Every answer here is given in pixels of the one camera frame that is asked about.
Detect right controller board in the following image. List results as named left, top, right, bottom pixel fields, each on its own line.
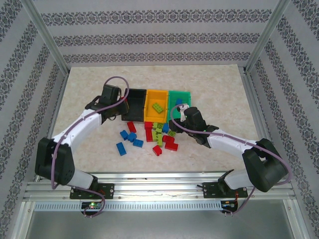
left=220, top=200, right=239, bottom=212

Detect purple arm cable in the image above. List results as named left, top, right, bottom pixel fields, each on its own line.
left=51, top=76, right=130, bottom=219
left=170, top=104, right=292, bottom=217

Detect grey metal panel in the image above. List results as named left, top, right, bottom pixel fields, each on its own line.
left=24, top=210, right=300, bottom=239

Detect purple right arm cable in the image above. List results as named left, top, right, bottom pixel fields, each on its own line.
left=170, top=104, right=292, bottom=217

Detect slotted grey cable duct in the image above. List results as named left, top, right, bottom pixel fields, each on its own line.
left=33, top=200, right=223, bottom=212

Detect black plastic bin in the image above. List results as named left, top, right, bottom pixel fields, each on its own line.
left=121, top=87, right=147, bottom=123

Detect aluminium side rail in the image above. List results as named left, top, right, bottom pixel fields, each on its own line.
left=34, top=72, right=70, bottom=181
left=239, top=66, right=285, bottom=181

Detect long blue lego brick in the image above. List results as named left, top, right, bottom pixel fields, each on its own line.
left=116, top=142, right=128, bottom=157

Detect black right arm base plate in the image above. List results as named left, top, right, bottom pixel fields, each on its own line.
left=202, top=182, right=248, bottom=199

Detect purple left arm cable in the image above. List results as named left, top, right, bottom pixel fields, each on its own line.
left=51, top=76, right=130, bottom=219

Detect short aluminium frame post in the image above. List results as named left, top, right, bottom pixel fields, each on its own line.
left=8, top=201, right=35, bottom=239
left=283, top=199, right=311, bottom=239

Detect green plastic bin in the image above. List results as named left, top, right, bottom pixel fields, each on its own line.
left=167, top=90, right=192, bottom=120

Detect aluminium mounting rail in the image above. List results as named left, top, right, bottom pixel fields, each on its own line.
left=23, top=171, right=296, bottom=201

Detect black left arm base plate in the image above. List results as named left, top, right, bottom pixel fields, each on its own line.
left=70, top=183, right=115, bottom=200

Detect left controller board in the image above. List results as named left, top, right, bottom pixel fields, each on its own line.
left=81, top=201, right=104, bottom=212

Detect yellow plastic bin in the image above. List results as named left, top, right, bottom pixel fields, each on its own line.
left=144, top=89, right=169, bottom=123

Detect controller board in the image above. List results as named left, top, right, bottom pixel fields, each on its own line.
left=81, top=201, right=104, bottom=212
left=220, top=200, right=239, bottom=212

